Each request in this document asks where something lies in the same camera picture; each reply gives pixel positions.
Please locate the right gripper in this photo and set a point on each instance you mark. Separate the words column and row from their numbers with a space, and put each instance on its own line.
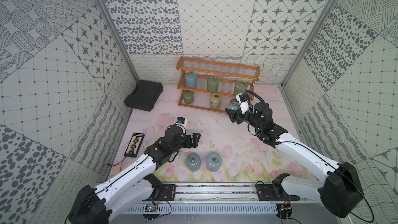
column 235, row 114

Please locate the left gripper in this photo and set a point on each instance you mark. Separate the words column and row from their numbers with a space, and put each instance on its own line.
column 189, row 140

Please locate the blue canister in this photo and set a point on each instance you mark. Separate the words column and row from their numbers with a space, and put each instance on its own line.
column 234, row 106
column 191, row 79
column 213, row 162
column 193, row 162

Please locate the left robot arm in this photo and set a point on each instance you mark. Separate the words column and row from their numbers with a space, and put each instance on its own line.
column 103, row 203

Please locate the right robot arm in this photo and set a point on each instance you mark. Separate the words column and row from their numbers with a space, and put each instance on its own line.
column 337, row 185

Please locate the wooden three-tier shelf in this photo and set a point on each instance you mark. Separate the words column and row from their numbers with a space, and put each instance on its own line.
column 228, row 75

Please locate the green canister bottom right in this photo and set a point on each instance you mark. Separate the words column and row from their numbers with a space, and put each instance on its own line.
column 233, row 100

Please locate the green canister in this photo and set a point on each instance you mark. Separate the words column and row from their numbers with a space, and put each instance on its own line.
column 240, row 87
column 233, row 100
column 212, row 84
column 188, row 96

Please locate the yellow-green canister bottom centre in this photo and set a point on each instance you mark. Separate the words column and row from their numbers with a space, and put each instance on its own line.
column 215, row 101

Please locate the green canister middle right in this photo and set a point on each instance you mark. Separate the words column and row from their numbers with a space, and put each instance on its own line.
column 240, row 87

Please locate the green canister middle centre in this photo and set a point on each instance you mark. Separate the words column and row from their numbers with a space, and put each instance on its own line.
column 212, row 84

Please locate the green canister bottom left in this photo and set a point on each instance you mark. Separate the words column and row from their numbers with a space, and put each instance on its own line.
column 188, row 96

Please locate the black plastic tool case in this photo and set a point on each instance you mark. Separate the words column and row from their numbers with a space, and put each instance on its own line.
column 144, row 96

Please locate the left controller board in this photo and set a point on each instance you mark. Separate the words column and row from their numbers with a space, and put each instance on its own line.
column 151, row 212

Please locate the controller board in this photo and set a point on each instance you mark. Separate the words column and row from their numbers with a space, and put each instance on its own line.
column 284, row 211
column 151, row 212

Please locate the right controller board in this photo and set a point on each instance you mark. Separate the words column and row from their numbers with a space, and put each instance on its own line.
column 284, row 211

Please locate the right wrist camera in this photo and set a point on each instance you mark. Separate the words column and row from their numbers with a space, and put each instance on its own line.
column 244, row 106

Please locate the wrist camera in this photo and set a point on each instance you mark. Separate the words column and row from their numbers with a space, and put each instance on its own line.
column 244, row 106
column 181, row 121

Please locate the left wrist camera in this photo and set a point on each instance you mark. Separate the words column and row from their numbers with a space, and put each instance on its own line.
column 181, row 121

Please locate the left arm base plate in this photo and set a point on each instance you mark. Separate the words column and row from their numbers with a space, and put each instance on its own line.
column 166, row 192

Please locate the aluminium mounting rail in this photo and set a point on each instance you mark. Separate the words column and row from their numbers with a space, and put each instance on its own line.
column 229, row 191

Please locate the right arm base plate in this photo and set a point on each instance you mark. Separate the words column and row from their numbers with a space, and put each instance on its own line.
column 270, row 192

